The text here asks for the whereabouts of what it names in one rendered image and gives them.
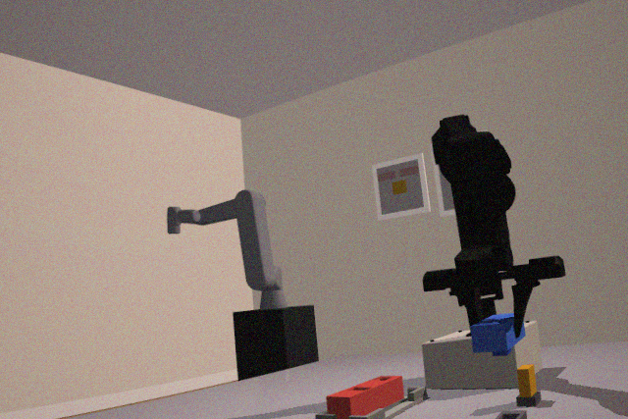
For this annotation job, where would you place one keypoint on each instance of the red rectangular bar with two sockets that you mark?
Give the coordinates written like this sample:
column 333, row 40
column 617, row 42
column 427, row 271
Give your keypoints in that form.
column 366, row 397

